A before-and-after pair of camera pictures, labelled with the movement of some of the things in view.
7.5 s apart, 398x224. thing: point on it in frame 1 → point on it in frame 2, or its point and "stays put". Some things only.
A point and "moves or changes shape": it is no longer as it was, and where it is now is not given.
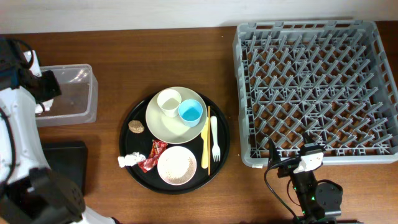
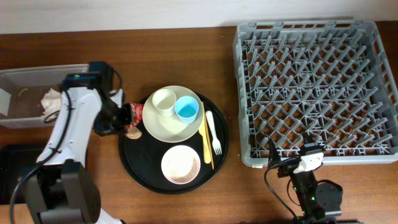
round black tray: [175, 168] stays put
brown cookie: [135, 127] → [134, 133]
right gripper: [289, 165] stays put
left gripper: [45, 88] → [121, 116]
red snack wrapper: [148, 163] → [137, 115]
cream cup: [169, 101] moves or changes shape
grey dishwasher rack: [333, 79] stays put
